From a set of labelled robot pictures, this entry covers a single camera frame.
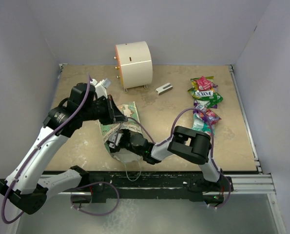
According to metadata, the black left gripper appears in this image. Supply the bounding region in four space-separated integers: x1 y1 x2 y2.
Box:
81 95 128 125

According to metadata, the green paper bag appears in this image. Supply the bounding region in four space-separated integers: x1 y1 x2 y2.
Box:
97 101 145 181

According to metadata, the teal white snack packet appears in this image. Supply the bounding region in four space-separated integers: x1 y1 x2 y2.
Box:
192 114 215 136

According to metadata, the yellow green snack packet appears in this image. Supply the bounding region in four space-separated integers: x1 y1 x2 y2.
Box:
195 91 225 109

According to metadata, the purple fruit candy packet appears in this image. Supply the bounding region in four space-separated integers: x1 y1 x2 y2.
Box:
193 101 221 125

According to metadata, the purple snack packet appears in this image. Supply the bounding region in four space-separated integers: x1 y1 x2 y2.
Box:
193 84 220 109

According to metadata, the green Fox's candy packet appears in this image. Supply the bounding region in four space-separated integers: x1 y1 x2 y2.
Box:
188 76 218 99

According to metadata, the pink red snack packet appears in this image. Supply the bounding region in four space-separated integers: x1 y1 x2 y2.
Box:
195 76 218 91

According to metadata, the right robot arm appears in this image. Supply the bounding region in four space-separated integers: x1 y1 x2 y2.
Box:
108 126 230 191

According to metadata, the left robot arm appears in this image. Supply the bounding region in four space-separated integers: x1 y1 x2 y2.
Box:
0 79 127 215

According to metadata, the white cylindrical drawer cabinet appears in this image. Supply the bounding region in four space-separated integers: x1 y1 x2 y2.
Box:
114 41 153 92

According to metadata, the small white stapler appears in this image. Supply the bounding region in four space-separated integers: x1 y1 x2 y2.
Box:
155 82 173 96

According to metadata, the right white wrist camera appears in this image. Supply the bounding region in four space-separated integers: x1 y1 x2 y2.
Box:
108 131 122 149

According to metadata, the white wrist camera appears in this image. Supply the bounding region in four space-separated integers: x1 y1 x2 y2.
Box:
108 131 122 149
90 78 111 98

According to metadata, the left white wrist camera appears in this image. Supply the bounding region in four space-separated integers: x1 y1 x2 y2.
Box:
90 78 111 98

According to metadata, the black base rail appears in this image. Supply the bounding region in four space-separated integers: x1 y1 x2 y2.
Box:
63 171 233 205

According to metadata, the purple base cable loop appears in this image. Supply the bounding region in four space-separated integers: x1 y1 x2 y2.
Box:
70 180 121 216

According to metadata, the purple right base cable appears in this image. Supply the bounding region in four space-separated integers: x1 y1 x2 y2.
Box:
207 175 233 209

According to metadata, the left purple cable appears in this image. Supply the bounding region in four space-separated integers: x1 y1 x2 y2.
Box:
1 72 97 224

